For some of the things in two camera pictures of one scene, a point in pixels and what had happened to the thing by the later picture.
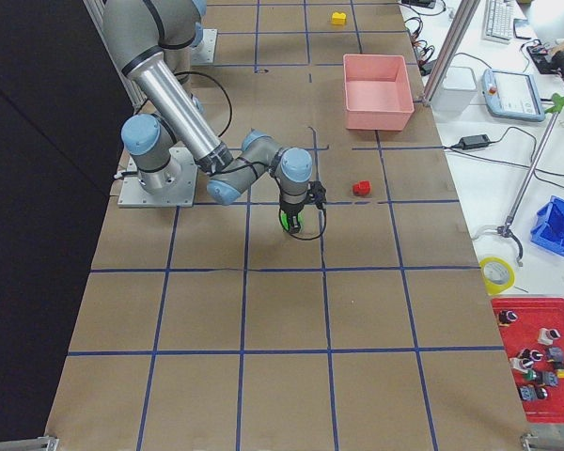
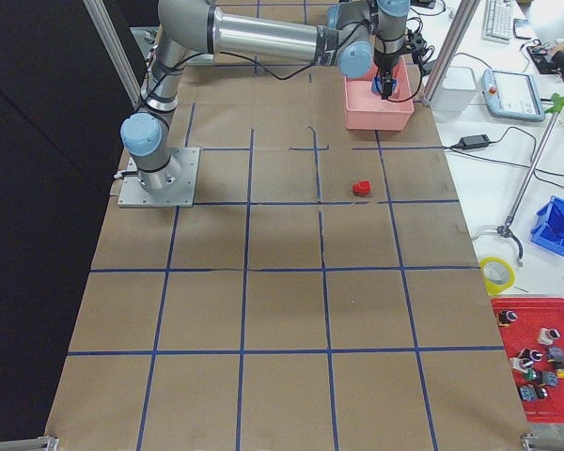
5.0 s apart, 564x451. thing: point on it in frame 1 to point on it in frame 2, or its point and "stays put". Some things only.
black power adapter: (473, 142) stays put
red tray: (542, 337) stays put
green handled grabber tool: (507, 227) stays put
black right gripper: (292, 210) to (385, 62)
